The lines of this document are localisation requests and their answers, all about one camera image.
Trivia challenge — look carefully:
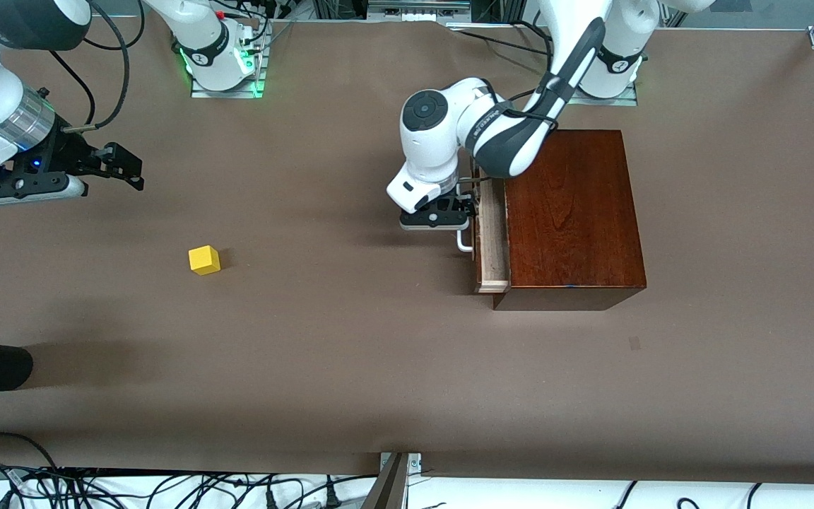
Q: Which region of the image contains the light wooden drawer white handle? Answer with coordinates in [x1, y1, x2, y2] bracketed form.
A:
[456, 157, 512, 294]

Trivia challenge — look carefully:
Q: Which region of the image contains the yellow cube block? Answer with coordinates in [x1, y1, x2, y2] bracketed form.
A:
[189, 245, 222, 276]

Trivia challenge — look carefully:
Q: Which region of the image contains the dark brown wooden cabinet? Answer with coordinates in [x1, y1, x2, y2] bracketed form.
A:
[493, 129, 648, 312]

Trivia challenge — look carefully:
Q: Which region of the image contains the grey device with ports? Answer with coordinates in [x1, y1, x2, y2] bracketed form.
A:
[367, 0, 471, 16]

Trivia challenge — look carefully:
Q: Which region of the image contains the brown paper table cover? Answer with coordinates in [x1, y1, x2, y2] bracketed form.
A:
[0, 14, 814, 485]

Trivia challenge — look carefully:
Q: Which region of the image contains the dark metal beam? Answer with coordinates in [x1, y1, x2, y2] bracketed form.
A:
[361, 452, 411, 509]

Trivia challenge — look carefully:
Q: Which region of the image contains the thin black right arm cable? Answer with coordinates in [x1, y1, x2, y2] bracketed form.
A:
[47, 49, 97, 124]

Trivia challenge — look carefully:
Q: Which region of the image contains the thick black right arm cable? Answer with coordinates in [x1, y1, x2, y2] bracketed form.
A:
[61, 0, 145, 134]

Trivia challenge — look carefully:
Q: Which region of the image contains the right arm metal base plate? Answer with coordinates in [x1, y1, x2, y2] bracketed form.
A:
[190, 21, 268, 100]

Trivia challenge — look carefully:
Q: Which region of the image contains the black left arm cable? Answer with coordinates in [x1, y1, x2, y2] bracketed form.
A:
[460, 71, 570, 183]

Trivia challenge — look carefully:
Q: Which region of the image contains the black cable on table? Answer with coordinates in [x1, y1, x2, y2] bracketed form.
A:
[458, 28, 556, 59]

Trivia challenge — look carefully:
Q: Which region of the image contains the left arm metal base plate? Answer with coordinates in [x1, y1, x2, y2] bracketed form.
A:
[564, 42, 639, 107]

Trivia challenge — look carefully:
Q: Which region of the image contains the small metal corner bracket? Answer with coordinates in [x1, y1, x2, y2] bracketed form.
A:
[379, 452, 423, 478]

